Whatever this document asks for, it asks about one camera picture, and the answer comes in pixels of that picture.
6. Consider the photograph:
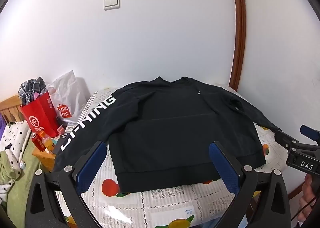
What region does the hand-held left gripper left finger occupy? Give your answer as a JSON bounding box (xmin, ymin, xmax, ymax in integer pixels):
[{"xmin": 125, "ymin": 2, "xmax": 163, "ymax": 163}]
[{"xmin": 24, "ymin": 140, "xmax": 108, "ymax": 228}]

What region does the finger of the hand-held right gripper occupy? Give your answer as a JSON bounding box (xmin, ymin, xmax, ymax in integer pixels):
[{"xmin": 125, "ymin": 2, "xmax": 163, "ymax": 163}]
[
  {"xmin": 274, "ymin": 130, "xmax": 301, "ymax": 150},
  {"xmin": 300, "ymin": 125, "xmax": 320, "ymax": 144}
]

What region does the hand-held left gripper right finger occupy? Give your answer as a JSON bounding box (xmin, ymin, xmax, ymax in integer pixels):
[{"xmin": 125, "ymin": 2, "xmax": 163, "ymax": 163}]
[{"xmin": 209, "ymin": 140, "xmax": 293, "ymax": 228}]

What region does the black sweatshirt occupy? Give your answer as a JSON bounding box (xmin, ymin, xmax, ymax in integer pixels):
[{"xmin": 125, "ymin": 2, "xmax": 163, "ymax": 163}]
[{"xmin": 54, "ymin": 76, "xmax": 282, "ymax": 192}]

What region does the person's right hand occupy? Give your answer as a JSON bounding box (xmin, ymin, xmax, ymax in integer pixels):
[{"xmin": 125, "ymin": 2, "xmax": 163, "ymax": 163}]
[{"xmin": 298, "ymin": 175, "xmax": 320, "ymax": 219}]

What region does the wooden nightstand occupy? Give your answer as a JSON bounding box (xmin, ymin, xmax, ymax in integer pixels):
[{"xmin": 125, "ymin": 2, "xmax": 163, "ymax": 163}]
[{"xmin": 32, "ymin": 135, "xmax": 58, "ymax": 172}]

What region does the orange drink bottle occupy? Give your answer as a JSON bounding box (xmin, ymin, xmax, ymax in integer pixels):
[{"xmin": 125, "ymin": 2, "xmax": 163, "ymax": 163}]
[{"xmin": 38, "ymin": 130, "xmax": 56, "ymax": 153}]

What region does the red drink can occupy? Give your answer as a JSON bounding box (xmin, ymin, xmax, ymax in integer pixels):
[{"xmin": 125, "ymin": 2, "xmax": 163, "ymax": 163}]
[{"xmin": 30, "ymin": 132, "xmax": 46, "ymax": 150}]

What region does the red paper bag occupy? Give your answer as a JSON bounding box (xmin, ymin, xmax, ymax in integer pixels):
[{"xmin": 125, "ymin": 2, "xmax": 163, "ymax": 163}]
[{"xmin": 20, "ymin": 91, "xmax": 61, "ymax": 139}]

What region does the green blanket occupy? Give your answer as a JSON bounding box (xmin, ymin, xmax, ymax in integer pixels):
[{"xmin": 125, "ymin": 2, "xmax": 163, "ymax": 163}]
[{"xmin": 0, "ymin": 140, "xmax": 43, "ymax": 220}]

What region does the white plastic bag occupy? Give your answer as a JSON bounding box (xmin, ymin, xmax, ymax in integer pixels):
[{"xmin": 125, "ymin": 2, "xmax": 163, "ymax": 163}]
[{"xmin": 47, "ymin": 69, "xmax": 87, "ymax": 125}]

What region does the fruit print tablecloth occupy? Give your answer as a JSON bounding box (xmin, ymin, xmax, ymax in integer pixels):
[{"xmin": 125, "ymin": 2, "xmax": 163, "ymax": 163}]
[{"xmin": 54, "ymin": 87, "xmax": 288, "ymax": 228}]

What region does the white floral quilt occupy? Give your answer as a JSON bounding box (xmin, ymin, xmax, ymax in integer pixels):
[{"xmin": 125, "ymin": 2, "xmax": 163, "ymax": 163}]
[{"xmin": 0, "ymin": 120, "xmax": 32, "ymax": 201}]

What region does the plaid cloth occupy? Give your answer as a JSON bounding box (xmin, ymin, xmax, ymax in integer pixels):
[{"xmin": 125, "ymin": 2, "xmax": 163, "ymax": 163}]
[{"xmin": 18, "ymin": 75, "xmax": 48, "ymax": 106}]

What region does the wooden headboard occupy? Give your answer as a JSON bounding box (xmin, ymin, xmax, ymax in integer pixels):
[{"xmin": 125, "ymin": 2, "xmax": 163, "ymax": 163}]
[{"xmin": 0, "ymin": 94, "xmax": 26, "ymax": 129}]

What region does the black cable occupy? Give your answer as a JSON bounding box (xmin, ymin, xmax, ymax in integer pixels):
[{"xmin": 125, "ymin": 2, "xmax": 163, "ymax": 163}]
[{"xmin": 297, "ymin": 197, "xmax": 316, "ymax": 221}]

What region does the brown wooden door frame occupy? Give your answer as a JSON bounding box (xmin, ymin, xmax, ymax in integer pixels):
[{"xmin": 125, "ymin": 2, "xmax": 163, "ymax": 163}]
[{"xmin": 228, "ymin": 0, "xmax": 247, "ymax": 91}]

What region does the white light switch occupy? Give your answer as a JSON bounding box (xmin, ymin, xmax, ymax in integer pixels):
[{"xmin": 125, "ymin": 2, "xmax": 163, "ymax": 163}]
[{"xmin": 103, "ymin": 0, "xmax": 121, "ymax": 11}]

